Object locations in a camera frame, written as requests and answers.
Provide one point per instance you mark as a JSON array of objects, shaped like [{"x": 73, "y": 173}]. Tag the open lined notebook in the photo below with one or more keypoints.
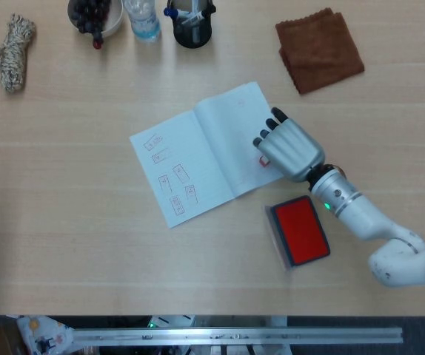
[{"x": 205, "y": 159}]

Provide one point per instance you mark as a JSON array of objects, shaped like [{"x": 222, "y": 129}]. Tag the blue capped marker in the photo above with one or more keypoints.
[{"x": 171, "y": 13}]

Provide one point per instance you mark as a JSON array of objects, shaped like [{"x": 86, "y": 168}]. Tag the dark grape bunch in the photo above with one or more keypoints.
[{"x": 90, "y": 16}]

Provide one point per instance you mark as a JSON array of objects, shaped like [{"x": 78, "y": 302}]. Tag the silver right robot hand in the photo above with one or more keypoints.
[{"x": 294, "y": 149}]

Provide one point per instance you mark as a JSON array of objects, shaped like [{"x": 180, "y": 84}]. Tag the aluminium rail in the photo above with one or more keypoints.
[{"x": 234, "y": 336}]

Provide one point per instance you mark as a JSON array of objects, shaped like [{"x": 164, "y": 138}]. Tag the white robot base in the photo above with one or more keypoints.
[{"x": 168, "y": 321}]

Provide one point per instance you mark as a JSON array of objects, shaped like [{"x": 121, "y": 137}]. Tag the red ink pad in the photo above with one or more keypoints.
[{"x": 301, "y": 231}]

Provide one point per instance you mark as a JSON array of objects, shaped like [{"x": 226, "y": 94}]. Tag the black capped marker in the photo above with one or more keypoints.
[{"x": 194, "y": 17}]

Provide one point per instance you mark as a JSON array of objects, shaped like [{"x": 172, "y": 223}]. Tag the loose dark red grape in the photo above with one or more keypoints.
[{"x": 97, "y": 43}]

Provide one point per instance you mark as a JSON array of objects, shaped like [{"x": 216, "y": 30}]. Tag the white printed bag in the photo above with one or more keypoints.
[{"x": 42, "y": 334}]

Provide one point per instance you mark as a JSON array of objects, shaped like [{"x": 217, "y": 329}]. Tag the white bowl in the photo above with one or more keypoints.
[{"x": 114, "y": 22}]

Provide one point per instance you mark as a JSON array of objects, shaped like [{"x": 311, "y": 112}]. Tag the brown folded cloth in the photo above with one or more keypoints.
[{"x": 320, "y": 51}]

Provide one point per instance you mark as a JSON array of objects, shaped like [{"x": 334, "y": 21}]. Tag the small red white stamp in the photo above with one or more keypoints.
[{"x": 263, "y": 161}]

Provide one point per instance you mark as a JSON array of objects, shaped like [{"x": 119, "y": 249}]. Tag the black mesh pen holder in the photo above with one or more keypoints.
[{"x": 192, "y": 35}]

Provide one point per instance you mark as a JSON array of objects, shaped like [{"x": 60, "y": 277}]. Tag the clear plastic water bottle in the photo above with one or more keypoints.
[{"x": 144, "y": 22}]

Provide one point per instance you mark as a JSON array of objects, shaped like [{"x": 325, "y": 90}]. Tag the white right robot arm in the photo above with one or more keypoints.
[{"x": 364, "y": 218}]

